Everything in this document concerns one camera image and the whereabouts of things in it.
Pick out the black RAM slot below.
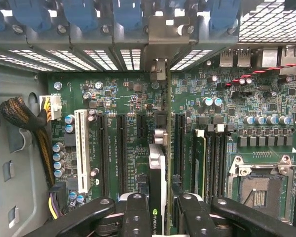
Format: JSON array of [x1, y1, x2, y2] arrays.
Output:
[[207, 132, 215, 198], [214, 132, 222, 198], [221, 132, 228, 198]]

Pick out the CPU socket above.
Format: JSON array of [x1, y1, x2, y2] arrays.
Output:
[[226, 154, 296, 220]]

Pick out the long black expansion slot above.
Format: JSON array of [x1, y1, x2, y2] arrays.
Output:
[[175, 113, 186, 192], [117, 113, 128, 195], [97, 113, 109, 197]]

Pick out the white expansion slot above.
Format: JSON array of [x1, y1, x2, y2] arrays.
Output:
[[74, 110, 92, 195]]

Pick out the short black expansion slot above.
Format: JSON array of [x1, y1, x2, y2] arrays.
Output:
[[137, 114, 147, 139]]

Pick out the silver power supply unit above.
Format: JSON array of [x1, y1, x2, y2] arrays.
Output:
[[0, 61, 50, 237]]

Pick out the green motherboard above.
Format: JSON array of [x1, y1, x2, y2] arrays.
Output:
[[47, 48, 296, 230]]

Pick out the white power connector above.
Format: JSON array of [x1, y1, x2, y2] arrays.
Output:
[[39, 95, 63, 121]]

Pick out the silver USB port block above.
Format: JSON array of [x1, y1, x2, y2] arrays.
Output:
[[219, 48, 251, 68]]

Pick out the silver ethernet port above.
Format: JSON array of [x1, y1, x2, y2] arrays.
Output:
[[280, 45, 296, 75]]

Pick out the open black PC case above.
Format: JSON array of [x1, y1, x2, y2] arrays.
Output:
[[0, 0, 296, 237]]

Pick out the black sleeved power cable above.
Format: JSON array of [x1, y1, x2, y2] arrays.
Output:
[[0, 96, 67, 220]]

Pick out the red black twisted wire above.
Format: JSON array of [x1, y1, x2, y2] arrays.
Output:
[[224, 63, 296, 87]]

